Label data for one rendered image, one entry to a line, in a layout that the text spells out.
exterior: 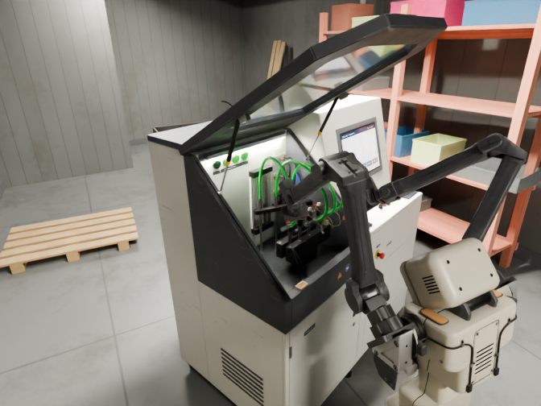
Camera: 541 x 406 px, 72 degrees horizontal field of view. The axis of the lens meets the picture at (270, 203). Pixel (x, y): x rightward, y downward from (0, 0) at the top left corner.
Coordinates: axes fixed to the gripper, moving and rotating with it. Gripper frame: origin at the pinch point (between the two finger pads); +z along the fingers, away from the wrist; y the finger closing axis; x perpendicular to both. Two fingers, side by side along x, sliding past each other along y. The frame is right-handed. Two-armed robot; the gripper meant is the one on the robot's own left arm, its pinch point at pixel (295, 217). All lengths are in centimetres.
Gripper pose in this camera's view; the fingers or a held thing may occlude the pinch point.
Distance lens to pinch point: 159.0
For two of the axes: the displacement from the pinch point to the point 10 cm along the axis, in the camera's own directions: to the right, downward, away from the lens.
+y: -9.7, 2.5, -0.1
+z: 0.8, 3.6, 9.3
